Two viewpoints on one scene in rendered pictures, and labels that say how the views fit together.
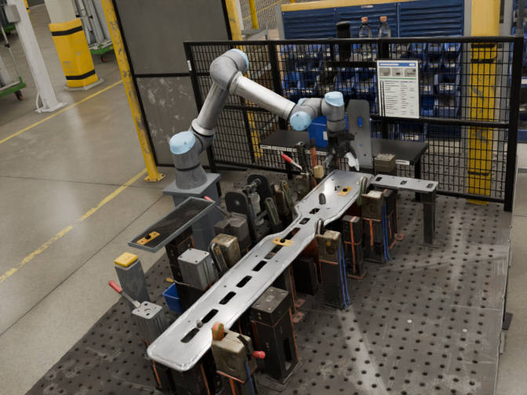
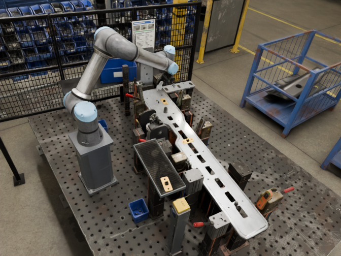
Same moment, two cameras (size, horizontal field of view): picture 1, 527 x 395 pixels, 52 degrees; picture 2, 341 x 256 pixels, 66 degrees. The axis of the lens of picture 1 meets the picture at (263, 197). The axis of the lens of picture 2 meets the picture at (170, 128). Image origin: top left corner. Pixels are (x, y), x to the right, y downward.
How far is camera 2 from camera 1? 1.90 m
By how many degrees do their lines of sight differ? 57
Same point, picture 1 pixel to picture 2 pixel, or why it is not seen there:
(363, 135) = (148, 68)
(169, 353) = (251, 227)
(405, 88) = (147, 35)
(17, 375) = not seen: outside the picture
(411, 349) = (244, 154)
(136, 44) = not seen: outside the picture
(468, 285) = (222, 120)
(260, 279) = (213, 163)
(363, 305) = not seen: hidden behind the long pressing
